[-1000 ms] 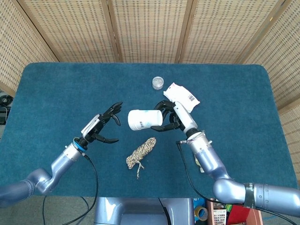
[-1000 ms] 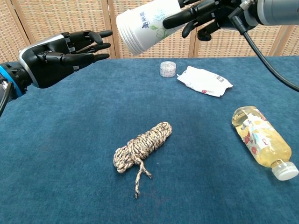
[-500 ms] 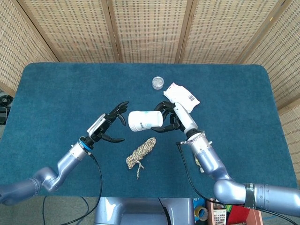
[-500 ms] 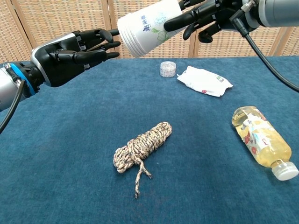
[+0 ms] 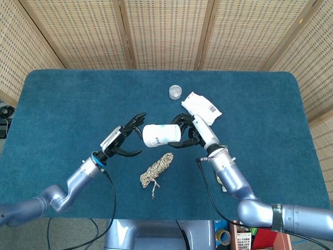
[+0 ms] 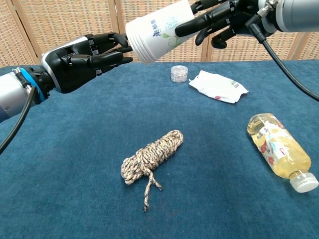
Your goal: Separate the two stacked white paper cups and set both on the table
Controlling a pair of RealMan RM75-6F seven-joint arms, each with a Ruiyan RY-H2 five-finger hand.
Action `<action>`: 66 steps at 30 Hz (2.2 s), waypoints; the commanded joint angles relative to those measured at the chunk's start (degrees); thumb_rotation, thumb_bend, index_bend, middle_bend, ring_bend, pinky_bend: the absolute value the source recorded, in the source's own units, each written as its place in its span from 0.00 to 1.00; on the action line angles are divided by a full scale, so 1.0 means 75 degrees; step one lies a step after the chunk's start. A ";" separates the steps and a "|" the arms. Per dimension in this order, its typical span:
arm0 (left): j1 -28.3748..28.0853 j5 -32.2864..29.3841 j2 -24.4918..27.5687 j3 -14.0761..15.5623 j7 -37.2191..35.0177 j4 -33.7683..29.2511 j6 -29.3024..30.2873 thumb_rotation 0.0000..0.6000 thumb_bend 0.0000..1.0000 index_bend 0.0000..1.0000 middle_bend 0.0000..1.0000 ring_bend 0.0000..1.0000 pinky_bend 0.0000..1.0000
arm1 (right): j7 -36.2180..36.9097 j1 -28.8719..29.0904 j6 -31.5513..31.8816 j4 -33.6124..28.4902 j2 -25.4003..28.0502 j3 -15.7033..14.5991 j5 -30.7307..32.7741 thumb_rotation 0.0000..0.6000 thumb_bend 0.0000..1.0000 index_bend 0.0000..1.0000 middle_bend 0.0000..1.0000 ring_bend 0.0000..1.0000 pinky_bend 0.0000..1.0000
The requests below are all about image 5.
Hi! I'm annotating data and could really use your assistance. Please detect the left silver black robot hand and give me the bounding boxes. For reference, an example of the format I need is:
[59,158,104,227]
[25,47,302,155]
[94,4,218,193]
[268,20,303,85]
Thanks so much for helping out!
[99,112,147,158]

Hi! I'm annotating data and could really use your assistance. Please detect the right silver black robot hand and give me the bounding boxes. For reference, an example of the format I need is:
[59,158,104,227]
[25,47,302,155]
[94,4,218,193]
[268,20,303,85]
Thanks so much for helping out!
[168,113,222,154]

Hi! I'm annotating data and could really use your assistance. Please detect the white paper cups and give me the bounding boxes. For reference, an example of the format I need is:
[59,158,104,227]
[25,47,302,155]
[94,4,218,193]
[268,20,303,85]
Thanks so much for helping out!
[142,123,182,148]

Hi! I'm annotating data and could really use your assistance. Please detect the white wipes packet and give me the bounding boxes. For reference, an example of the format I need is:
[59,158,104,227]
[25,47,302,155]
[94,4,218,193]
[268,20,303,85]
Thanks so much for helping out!
[181,91,223,127]

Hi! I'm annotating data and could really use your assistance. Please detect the blue carpet table cover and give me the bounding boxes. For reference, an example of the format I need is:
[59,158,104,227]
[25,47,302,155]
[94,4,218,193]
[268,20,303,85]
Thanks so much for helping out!
[0,69,331,220]

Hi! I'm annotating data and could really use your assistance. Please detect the small clear plastic jar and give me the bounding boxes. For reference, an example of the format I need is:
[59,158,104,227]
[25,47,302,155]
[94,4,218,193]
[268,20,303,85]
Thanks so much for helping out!
[169,84,183,100]

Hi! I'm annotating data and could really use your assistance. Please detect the yellow liquid plastic bottle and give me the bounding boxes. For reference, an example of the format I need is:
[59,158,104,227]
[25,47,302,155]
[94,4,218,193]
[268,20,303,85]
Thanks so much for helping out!
[216,173,227,193]

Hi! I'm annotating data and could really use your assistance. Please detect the woven bamboo screen panel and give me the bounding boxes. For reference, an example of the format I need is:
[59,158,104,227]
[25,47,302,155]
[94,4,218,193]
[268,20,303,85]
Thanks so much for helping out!
[197,0,322,71]
[19,0,135,70]
[0,0,66,108]
[267,0,333,123]
[309,114,333,201]
[118,0,215,71]

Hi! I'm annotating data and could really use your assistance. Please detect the blue-grey robot torso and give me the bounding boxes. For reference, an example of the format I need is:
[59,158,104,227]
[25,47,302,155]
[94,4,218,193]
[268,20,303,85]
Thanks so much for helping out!
[104,219,216,250]

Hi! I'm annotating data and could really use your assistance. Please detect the yellow tape roll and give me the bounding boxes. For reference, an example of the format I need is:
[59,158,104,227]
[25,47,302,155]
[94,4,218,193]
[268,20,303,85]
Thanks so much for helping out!
[216,229,231,245]

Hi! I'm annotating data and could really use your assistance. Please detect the grey power box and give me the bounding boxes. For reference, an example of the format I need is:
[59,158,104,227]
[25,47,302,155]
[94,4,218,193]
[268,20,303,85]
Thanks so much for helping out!
[0,118,10,139]

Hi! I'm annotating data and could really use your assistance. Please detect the pink storage basket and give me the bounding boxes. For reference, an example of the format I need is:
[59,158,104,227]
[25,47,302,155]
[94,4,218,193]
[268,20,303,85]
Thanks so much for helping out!
[228,220,253,250]

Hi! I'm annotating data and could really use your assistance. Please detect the red box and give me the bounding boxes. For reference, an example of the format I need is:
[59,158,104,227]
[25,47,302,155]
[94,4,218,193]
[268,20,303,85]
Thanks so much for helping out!
[251,226,292,250]

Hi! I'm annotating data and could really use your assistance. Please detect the black right hand cable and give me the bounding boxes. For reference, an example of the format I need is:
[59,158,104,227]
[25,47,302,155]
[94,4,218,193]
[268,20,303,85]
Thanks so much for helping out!
[195,156,245,227]

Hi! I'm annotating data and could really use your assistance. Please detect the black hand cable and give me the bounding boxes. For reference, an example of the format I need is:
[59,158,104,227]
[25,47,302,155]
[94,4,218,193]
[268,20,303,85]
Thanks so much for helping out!
[65,168,117,250]
[195,156,245,227]

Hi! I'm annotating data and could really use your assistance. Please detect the beige braided rope bundle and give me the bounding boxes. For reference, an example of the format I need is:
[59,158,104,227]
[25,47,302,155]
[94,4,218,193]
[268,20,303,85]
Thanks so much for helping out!
[139,152,174,200]

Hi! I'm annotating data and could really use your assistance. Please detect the black left hand cable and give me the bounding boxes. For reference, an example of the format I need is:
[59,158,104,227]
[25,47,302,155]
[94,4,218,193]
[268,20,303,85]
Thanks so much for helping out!
[65,168,117,250]

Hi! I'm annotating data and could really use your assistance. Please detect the black cable bundle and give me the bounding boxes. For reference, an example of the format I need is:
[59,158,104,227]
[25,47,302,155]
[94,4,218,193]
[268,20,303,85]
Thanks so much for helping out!
[0,100,14,118]

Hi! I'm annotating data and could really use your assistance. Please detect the black floor cable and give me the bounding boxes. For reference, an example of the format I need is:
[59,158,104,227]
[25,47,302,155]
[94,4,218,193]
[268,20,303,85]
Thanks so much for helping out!
[46,218,100,250]

